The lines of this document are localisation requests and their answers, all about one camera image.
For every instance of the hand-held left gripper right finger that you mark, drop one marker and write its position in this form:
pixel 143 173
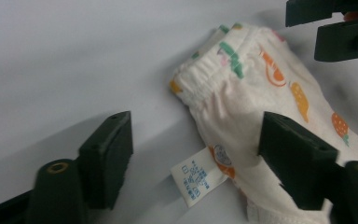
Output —
pixel 298 161

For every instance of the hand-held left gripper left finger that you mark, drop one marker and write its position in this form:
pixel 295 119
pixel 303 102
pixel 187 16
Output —
pixel 107 161

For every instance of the white fruit print pants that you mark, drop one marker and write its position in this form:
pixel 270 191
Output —
pixel 230 102

